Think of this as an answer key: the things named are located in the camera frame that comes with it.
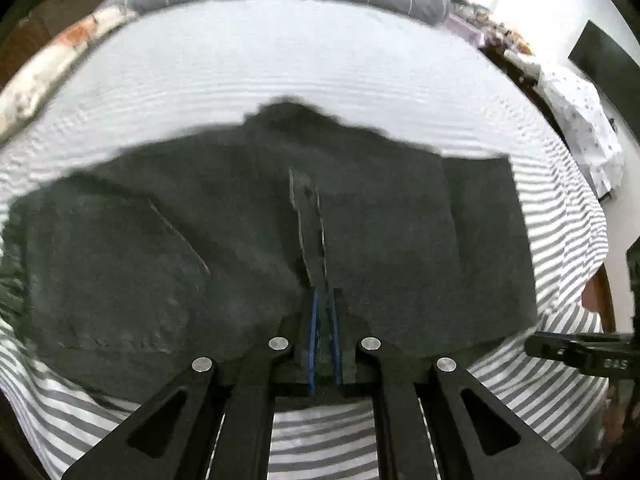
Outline dark grey denim pants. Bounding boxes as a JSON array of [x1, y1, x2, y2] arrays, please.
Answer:
[[1, 102, 536, 403]]

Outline white dotted cloth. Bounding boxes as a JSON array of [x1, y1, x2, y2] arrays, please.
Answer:
[[536, 64, 625, 198]]

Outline grey white striped bed sheet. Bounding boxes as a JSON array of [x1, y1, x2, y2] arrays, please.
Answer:
[[1, 0, 608, 479]]

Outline floral white orange pillow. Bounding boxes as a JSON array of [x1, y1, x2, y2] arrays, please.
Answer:
[[1, 4, 138, 140]]

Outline dark wooden headboard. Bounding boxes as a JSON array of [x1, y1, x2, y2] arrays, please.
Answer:
[[0, 0, 122, 91]]

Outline black wall television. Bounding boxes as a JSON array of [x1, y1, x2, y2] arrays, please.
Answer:
[[568, 21, 640, 140]]

